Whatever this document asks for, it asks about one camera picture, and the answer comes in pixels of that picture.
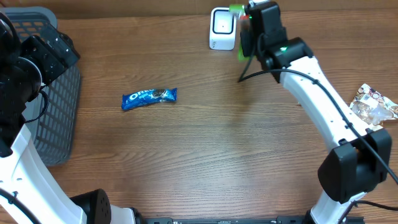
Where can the green clear snack packet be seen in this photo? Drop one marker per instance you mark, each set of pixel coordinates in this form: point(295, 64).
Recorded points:
point(237, 9)

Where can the grey plastic mesh basket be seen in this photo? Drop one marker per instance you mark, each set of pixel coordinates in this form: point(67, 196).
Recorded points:
point(49, 111)

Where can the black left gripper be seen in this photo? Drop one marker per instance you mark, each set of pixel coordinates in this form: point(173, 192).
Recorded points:
point(38, 46)

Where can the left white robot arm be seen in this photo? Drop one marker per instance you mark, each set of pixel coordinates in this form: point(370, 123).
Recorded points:
point(29, 193)

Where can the white barcode scanner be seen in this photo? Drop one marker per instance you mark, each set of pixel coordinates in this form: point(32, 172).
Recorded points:
point(222, 29)

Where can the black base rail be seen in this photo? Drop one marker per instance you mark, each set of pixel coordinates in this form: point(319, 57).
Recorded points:
point(277, 220)

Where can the blue Oreo cookie packet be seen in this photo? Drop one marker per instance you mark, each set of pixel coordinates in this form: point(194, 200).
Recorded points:
point(148, 97)

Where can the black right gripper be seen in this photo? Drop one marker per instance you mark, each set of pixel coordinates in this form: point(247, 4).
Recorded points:
point(247, 50)

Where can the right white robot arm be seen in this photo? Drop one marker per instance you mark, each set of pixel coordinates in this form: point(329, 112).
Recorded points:
point(358, 156)

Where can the beige nut snack pouch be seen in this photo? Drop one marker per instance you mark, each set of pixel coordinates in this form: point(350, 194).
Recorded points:
point(372, 107)

